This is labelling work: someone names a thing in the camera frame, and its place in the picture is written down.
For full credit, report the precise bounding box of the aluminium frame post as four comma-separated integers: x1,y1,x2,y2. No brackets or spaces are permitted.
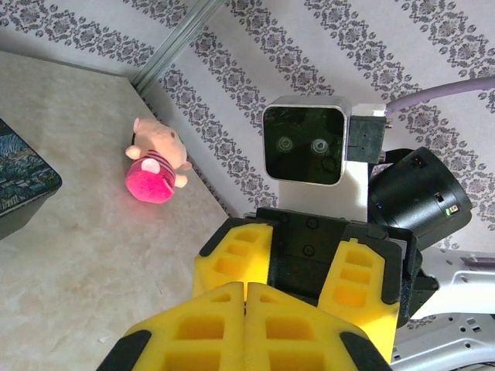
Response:
130,0,225,96

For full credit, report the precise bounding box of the starry night painted box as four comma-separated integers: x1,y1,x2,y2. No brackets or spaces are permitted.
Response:
0,117,63,240

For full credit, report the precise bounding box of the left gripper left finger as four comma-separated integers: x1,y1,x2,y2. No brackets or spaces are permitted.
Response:
96,281,247,371

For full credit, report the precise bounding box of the pink plush pig toy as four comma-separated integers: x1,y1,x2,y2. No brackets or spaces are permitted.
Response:
124,117,193,204

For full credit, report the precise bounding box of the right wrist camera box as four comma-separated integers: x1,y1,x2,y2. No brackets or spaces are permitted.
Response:
261,95,390,216

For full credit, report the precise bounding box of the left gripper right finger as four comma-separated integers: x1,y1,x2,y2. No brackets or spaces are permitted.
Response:
247,283,394,371

